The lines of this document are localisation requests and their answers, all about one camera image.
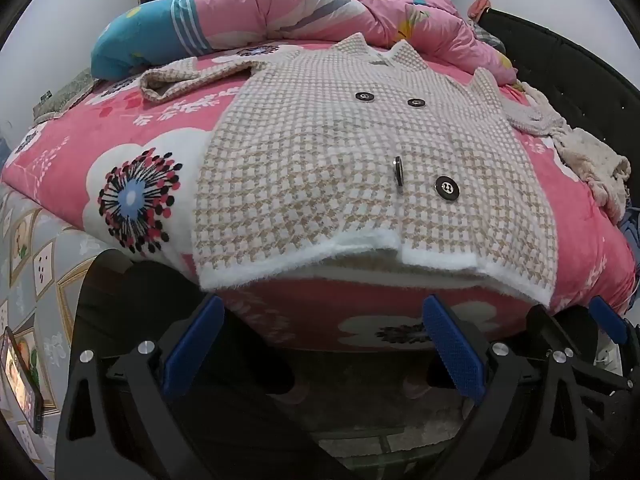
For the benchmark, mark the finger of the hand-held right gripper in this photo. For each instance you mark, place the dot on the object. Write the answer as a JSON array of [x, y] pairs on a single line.
[[546, 327], [607, 317]]

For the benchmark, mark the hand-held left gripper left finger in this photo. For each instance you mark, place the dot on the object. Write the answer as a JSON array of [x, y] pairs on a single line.
[[192, 347]]

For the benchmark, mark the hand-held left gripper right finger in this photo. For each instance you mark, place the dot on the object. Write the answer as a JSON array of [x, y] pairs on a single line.
[[455, 355]]

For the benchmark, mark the beige houndstooth knit cardigan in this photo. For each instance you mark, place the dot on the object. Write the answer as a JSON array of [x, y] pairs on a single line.
[[325, 160]]

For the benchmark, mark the dark blue cloth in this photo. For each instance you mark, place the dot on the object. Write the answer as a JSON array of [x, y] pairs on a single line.
[[631, 230]]

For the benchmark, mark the grey patterned bed skirt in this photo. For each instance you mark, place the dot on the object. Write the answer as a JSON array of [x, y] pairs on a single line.
[[45, 270]]

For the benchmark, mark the black smartphone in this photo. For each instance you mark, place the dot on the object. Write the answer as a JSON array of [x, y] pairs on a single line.
[[22, 385]]

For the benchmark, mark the pink floral blanket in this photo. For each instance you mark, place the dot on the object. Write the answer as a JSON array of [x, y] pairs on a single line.
[[75, 160]]

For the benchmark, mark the black bed headboard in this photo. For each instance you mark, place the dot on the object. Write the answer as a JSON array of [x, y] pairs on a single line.
[[575, 70]]

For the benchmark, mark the grey patterned cloth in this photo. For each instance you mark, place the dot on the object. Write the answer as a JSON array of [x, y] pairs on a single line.
[[65, 95]]

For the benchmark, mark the grey plaid cloth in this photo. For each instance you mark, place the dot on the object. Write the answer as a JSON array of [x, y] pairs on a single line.
[[487, 35]]

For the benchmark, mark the small pink cloth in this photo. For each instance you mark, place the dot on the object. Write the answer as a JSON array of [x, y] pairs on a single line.
[[481, 7]]

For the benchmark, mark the pink and blue quilt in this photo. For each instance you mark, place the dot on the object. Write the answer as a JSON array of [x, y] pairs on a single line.
[[300, 10]]

